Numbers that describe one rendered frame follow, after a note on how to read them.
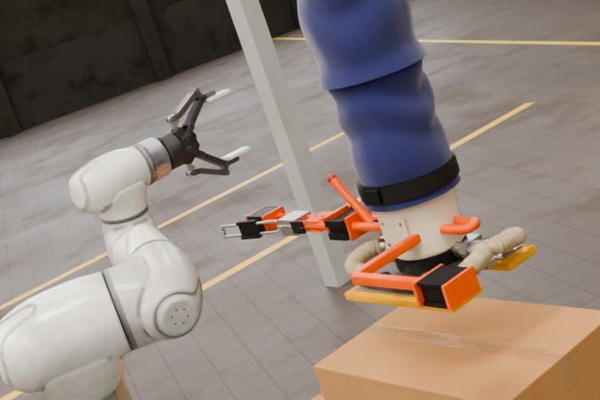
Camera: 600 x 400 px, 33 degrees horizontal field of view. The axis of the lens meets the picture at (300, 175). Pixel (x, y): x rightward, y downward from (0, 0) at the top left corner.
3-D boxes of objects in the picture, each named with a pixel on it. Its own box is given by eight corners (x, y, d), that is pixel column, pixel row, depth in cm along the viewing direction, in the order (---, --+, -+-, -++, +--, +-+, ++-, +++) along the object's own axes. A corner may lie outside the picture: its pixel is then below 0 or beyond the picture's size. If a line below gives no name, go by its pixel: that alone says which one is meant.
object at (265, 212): (288, 221, 272) (283, 204, 270) (269, 234, 267) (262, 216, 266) (270, 221, 278) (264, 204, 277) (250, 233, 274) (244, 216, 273)
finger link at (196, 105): (179, 143, 218) (174, 140, 218) (198, 97, 222) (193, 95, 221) (189, 142, 215) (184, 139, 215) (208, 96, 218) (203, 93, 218)
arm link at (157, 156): (136, 186, 215) (158, 175, 218) (157, 186, 207) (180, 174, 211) (120, 146, 213) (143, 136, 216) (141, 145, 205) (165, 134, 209)
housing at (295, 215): (317, 225, 261) (311, 210, 260) (297, 237, 257) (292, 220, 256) (300, 225, 266) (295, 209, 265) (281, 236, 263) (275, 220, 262)
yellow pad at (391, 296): (484, 291, 211) (478, 270, 210) (454, 313, 206) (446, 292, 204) (375, 281, 238) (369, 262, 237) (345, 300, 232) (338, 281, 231)
